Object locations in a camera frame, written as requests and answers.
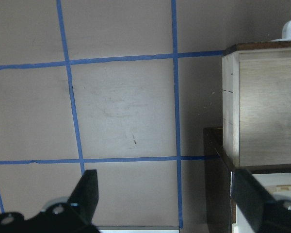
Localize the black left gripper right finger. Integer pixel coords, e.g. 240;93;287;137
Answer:
231;167;291;233

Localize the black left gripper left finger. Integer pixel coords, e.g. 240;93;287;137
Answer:
67;169;98;224

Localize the light wooden drawer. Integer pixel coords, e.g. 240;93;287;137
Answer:
222;17;291;168

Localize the dark wooden cabinet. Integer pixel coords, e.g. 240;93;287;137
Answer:
203;127;291;233

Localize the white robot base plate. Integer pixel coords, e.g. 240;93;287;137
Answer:
97;226;180;233

